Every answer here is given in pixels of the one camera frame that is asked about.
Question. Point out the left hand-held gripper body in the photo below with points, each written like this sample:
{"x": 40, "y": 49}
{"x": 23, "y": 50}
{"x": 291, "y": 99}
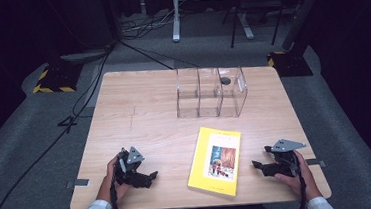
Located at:
{"x": 130, "y": 175}

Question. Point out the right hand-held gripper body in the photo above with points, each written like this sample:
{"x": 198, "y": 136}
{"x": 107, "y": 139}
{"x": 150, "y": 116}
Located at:
{"x": 286, "y": 163}

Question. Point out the person's left hand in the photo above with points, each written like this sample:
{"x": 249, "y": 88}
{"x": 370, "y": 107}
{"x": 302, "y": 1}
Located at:
{"x": 111, "y": 180}

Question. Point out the person's right hand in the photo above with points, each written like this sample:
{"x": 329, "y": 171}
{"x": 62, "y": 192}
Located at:
{"x": 304, "y": 178}

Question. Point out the grey tape piece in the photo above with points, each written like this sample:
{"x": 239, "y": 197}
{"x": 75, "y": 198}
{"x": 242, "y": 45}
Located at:
{"x": 81, "y": 182}
{"x": 315, "y": 162}

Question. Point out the yellow book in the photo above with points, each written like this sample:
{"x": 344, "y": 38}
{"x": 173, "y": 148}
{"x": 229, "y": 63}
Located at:
{"x": 211, "y": 162}

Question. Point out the clear acrylic divided organizer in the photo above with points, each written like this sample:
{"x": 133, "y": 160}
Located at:
{"x": 206, "y": 96}

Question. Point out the black round table grommet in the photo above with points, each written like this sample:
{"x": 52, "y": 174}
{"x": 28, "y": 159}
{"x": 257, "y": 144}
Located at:
{"x": 225, "y": 80}

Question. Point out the black yellow striped stand base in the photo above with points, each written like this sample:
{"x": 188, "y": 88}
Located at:
{"x": 59, "y": 77}
{"x": 290, "y": 64}

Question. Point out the grey metal pole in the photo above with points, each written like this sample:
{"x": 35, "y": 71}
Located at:
{"x": 303, "y": 11}

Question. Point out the black chair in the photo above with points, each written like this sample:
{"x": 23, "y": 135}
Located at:
{"x": 255, "y": 2}

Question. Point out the white desk frame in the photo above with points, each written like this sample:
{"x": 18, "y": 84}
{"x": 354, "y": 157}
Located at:
{"x": 176, "y": 21}

